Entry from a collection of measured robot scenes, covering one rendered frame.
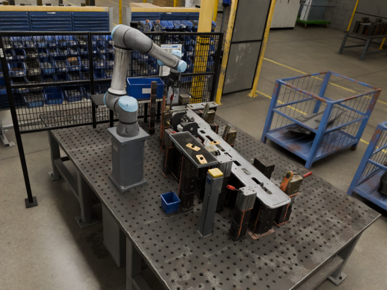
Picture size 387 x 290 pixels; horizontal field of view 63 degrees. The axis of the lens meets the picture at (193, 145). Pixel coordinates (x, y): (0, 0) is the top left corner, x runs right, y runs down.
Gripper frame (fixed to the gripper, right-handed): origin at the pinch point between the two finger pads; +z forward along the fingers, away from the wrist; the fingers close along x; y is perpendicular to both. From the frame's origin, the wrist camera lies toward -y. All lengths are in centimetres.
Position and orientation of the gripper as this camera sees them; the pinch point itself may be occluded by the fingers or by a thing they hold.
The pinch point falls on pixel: (171, 95)
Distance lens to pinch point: 249.3
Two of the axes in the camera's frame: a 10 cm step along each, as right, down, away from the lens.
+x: 8.7, -1.6, 4.7
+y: 4.8, 4.9, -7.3
